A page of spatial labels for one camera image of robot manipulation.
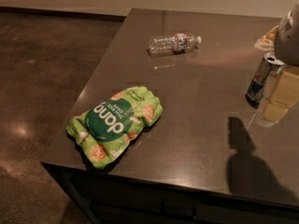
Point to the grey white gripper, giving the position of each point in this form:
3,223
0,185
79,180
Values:
289,39

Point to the green rice chip bag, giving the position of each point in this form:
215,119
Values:
105,131

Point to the yellow white snack bag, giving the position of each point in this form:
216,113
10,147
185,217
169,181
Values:
267,41

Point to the clear plastic water bottle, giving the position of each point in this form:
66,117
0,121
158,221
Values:
176,43

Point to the dark cabinet under table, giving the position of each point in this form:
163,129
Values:
109,199

